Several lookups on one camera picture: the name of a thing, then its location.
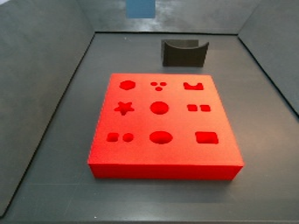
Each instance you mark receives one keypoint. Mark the dark grey arch object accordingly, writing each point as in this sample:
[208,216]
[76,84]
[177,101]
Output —
[183,52]

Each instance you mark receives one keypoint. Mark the red shape sorter block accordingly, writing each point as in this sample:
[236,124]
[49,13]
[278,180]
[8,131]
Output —
[163,130]

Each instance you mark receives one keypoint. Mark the blue rectangular panel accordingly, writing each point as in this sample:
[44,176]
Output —
[140,8]

